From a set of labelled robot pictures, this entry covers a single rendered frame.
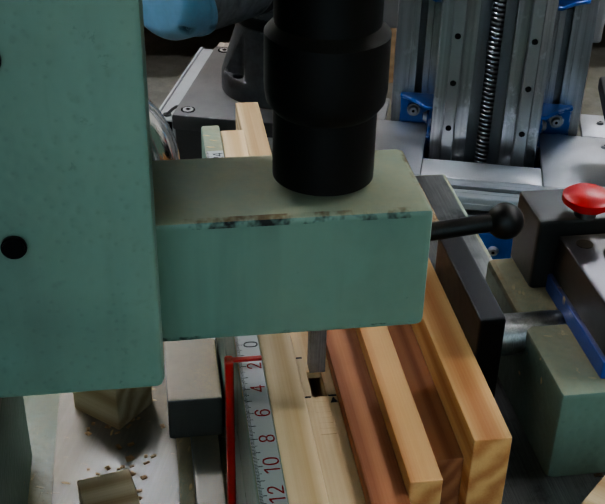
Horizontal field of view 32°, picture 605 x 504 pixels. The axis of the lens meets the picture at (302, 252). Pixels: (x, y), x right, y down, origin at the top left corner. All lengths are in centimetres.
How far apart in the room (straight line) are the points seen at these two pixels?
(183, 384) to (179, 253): 25
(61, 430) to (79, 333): 31
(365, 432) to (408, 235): 11
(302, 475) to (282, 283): 10
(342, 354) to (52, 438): 26
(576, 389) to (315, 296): 16
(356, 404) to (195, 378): 20
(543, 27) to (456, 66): 11
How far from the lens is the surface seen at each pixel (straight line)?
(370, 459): 55
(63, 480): 76
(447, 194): 89
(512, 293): 66
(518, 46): 131
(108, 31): 42
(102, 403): 79
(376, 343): 61
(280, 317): 53
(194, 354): 77
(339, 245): 51
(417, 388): 59
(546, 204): 66
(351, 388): 59
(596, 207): 64
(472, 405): 55
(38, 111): 43
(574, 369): 61
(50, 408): 82
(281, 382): 59
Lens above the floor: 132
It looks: 32 degrees down
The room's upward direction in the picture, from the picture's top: 1 degrees clockwise
